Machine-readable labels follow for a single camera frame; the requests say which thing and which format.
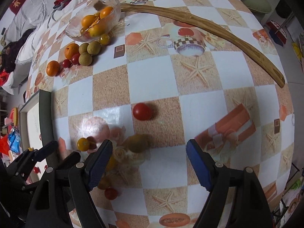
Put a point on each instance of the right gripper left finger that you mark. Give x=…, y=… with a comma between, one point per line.
x=83, y=177

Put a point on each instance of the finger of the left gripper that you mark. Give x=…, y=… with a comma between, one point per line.
x=48, y=152

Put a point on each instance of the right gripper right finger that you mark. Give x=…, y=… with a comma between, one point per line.
x=249, y=207

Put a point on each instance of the brown longan fruit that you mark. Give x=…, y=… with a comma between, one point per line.
x=138, y=143

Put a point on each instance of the red cherry tomato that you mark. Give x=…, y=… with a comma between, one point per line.
x=142, y=112

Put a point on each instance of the blue snack packet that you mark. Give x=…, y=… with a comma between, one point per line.
x=14, y=141

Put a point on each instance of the white tray green rim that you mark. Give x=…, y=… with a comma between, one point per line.
x=35, y=123

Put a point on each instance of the orange tangerine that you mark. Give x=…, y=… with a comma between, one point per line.
x=71, y=50
x=52, y=68

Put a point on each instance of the grey sofa cover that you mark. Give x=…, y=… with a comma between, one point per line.
x=37, y=15

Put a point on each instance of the glass fruit bowl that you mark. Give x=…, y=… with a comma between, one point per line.
x=94, y=20

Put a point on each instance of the long wooden stick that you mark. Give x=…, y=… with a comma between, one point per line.
x=214, y=29

